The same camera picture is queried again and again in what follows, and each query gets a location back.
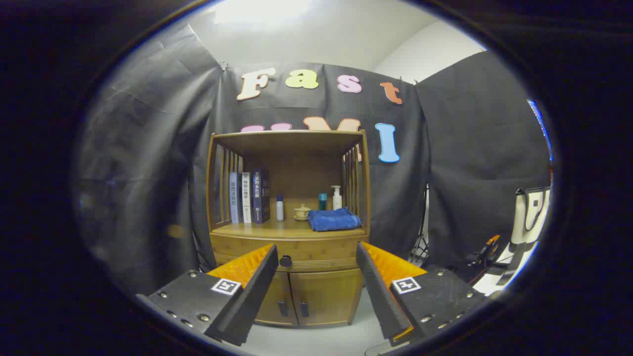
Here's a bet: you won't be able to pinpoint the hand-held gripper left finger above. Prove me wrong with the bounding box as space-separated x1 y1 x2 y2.
136 243 279 347

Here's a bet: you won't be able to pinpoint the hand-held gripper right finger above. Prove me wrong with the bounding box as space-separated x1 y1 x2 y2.
356 241 488 347

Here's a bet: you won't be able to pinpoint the wooden drawer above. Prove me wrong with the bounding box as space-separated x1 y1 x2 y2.
210 232 369 273

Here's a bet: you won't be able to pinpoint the wooden cabinet door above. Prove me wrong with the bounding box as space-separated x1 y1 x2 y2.
255 271 299 327
289 268 364 326

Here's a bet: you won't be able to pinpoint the wooden countertop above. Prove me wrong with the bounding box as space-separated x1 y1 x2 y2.
210 198 369 239

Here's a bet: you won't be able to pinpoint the wooden cabinet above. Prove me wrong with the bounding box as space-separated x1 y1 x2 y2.
206 130 371 328

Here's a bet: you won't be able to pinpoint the blue folded towel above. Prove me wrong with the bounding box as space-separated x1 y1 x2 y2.
308 208 362 232

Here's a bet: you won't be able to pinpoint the white book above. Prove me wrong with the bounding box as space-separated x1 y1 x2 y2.
242 172 253 224

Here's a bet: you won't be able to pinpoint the light grey-blue book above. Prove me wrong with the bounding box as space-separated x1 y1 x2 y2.
229 172 243 224

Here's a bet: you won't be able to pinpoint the dark blue book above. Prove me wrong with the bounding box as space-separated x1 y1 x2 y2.
252 168 271 224

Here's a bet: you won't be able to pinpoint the black device with orange part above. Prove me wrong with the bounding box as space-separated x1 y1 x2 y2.
467 235 510 270

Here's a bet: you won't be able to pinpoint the white machine base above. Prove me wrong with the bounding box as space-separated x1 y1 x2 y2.
472 241 539 296

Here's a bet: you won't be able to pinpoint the computer monitor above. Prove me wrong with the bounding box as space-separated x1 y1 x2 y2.
527 99 552 164

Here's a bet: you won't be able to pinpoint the white tote bag black handles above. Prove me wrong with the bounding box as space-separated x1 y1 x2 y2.
509 187 551 245

